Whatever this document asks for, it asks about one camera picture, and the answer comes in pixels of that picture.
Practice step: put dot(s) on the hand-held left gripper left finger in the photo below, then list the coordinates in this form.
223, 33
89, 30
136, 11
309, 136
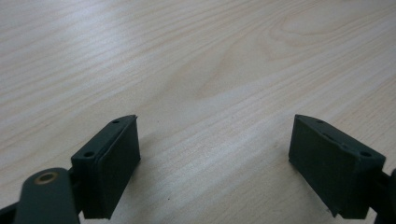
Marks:
107, 174

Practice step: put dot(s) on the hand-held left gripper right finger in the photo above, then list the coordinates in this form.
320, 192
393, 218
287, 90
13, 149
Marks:
334, 172

